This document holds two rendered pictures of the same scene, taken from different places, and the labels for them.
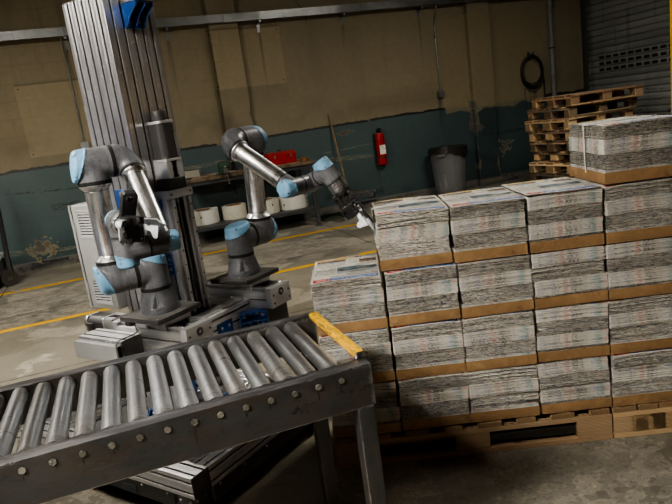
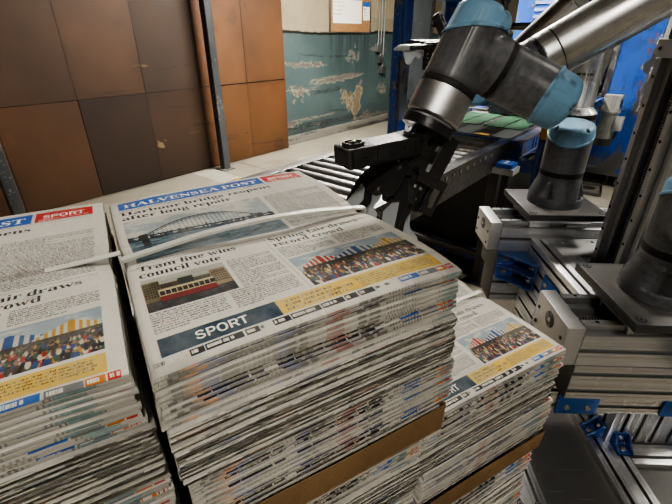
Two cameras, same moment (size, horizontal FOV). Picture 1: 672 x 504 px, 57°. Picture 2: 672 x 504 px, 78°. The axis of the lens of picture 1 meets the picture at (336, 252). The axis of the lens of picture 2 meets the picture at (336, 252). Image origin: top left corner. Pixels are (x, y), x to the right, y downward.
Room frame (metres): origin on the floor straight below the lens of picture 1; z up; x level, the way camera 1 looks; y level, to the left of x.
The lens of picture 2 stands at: (2.94, -0.47, 1.26)
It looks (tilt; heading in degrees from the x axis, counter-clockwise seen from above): 28 degrees down; 148
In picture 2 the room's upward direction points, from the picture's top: straight up
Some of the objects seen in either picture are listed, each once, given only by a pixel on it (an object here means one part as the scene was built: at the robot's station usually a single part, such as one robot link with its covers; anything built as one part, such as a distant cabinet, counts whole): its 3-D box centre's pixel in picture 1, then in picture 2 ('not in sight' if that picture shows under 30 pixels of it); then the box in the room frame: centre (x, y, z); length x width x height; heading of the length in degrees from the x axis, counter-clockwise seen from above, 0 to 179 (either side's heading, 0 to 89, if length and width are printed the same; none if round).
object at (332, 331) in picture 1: (334, 332); not in sight; (1.79, 0.04, 0.81); 0.43 x 0.03 x 0.02; 18
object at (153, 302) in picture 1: (158, 297); (557, 185); (2.30, 0.71, 0.87); 0.15 x 0.15 x 0.10
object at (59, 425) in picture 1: (61, 413); not in sight; (1.55, 0.80, 0.77); 0.47 x 0.05 x 0.05; 18
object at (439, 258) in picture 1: (414, 256); not in sight; (2.42, -0.31, 0.86); 0.29 x 0.16 x 0.04; 88
